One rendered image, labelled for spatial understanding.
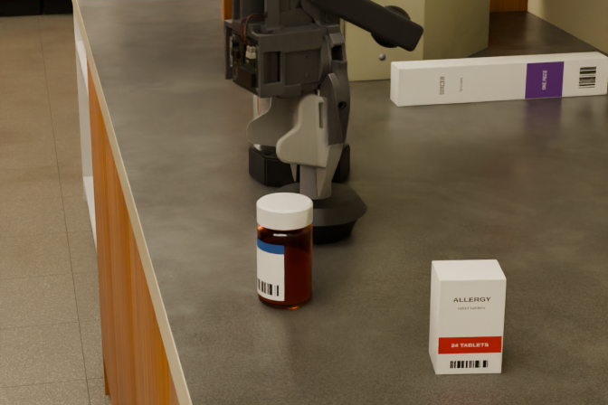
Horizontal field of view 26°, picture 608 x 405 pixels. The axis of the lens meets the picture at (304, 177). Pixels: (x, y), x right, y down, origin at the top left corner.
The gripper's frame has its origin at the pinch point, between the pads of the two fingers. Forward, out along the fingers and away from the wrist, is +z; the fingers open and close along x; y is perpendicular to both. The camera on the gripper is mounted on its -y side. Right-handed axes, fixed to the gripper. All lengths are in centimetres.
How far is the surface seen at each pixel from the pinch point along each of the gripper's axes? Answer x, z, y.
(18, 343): -181, 100, -17
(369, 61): -44, 3, -31
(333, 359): 22.9, 5.6, 10.7
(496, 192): -1.4, 5.6, -20.6
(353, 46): -45, 1, -29
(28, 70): -434, 100, -93
